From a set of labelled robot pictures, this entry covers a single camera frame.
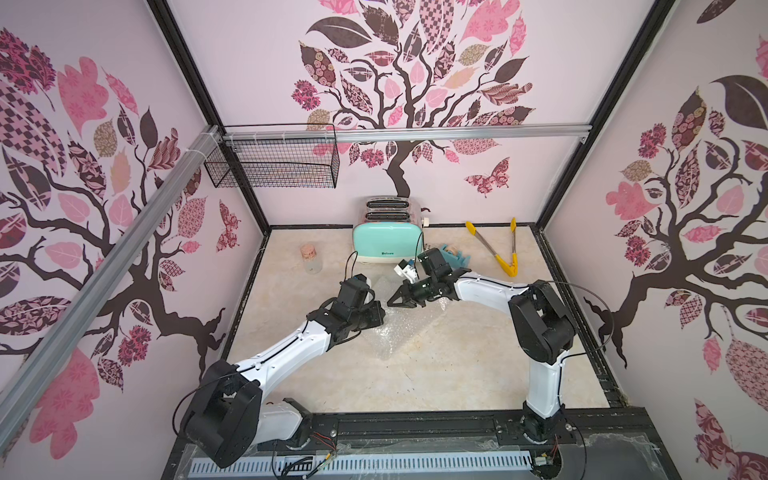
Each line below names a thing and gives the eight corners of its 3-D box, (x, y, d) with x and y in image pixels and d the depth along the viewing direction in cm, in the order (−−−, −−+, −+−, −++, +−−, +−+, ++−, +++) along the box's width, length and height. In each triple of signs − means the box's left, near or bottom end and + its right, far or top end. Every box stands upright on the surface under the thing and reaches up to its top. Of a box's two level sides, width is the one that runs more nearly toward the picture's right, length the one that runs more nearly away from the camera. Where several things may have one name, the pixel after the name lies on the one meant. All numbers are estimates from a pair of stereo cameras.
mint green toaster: (356, 265, 110) (351, 232, 97) (361, 220, 126) (357, 186, 112) (420, 265, 110) (423, 232, 97) (416, 220, 126) (419, 186, 112)
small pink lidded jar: (306, 275, 109) (298, 256, 100) (308, 263, 112) (301, 243, 104) (321, 275, 109) (315, 256, 100) (323, 263, 112) (317, 243, 104)
